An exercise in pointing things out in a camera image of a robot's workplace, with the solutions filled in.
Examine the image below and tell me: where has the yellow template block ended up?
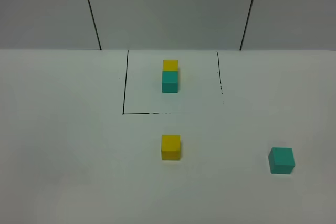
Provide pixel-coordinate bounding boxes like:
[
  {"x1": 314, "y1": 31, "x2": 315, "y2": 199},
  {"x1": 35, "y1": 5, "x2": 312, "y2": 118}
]
[{"x1": 163, "y1": 60, "x2": 179, "y2": 71}]

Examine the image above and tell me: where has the teal template block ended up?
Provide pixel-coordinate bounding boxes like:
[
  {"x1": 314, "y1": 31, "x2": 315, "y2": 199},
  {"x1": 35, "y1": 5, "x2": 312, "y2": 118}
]
[{"x1": 161, "y1": 71, "x2": 179, "y2": 93}]

